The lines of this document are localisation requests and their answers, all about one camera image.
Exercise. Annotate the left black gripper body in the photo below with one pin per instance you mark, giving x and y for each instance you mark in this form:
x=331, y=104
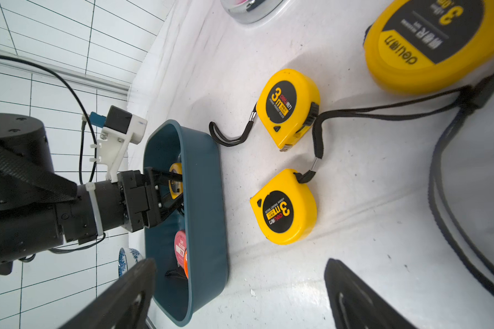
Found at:
x=140, y=200

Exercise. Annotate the chrome glass holder stand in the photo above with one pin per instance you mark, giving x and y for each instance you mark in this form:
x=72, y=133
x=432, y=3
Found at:
x=251, y=11

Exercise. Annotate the blue white patterned plate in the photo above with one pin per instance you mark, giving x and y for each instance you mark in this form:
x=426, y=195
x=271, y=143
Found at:
x=128, y=257

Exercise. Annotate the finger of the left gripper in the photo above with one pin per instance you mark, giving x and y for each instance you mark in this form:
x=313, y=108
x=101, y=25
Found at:
x=156, y=176
x=163, y=206

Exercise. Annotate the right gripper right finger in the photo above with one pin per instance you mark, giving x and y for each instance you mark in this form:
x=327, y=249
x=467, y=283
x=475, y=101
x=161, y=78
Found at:
x=354, y=304

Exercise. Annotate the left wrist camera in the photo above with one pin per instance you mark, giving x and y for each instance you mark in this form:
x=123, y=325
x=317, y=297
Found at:
x=119, y=129

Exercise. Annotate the orange black tape measure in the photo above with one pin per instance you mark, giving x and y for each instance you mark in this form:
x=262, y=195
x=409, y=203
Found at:
x=185, y=264

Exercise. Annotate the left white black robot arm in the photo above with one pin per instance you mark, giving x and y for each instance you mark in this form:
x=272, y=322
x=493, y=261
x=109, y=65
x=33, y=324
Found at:
x=40, y=210

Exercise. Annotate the pink tape measure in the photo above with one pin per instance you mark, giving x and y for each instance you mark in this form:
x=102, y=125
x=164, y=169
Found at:
x=180, y=247

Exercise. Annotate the yellow tape measure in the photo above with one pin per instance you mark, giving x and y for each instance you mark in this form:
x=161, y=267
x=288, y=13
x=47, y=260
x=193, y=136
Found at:
x=287, y=107
x=424, y=48
x=285, y=209
x=176, y=186

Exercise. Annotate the teal plastic storage box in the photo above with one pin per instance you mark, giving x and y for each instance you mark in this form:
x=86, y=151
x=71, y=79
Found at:
x=203, y=221

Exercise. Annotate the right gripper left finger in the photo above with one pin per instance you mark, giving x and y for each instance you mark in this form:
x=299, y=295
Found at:
x=125, y=304

